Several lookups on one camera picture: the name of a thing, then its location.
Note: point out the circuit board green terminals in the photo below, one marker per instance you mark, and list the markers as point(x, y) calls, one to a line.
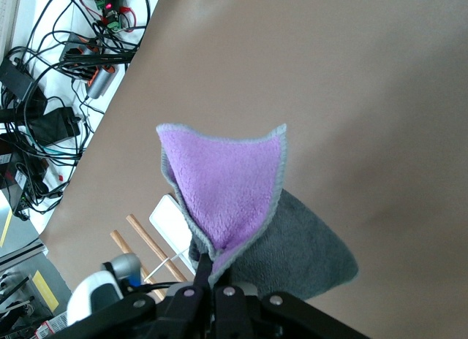
point(109, 6)

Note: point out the aluminium frame profile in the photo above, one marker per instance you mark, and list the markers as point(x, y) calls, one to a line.
point(22, 253)

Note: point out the yellow tape strip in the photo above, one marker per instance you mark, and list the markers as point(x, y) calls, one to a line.
point(45, 291)
point(5, 227)

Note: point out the black box device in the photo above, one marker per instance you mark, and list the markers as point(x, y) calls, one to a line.
point(18, 174)

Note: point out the white rack base tray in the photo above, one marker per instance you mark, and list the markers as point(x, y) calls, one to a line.
point(170, 222)

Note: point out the grey and purple towel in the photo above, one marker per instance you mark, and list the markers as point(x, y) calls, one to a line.
point(226, 185)

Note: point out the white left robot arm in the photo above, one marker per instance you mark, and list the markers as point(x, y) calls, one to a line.
point(87, 295)

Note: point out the grey orange usb hub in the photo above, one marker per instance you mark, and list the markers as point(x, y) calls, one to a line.
point(100, 82)

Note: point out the brown table cover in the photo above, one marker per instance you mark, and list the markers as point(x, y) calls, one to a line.
point(329, 79)

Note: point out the wooden rack rod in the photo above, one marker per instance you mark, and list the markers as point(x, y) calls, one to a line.
point(150, 240)
point(122, 242)

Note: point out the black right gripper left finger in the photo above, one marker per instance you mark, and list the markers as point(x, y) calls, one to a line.
point(164, 313)

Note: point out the black power brick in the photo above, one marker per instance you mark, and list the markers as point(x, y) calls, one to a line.
point(14, 77)
point(55, 125)

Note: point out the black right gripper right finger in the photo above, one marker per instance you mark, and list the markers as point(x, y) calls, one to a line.
point(263, 317)

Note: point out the black orange port hub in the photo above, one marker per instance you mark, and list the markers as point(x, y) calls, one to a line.
point(82, 50)

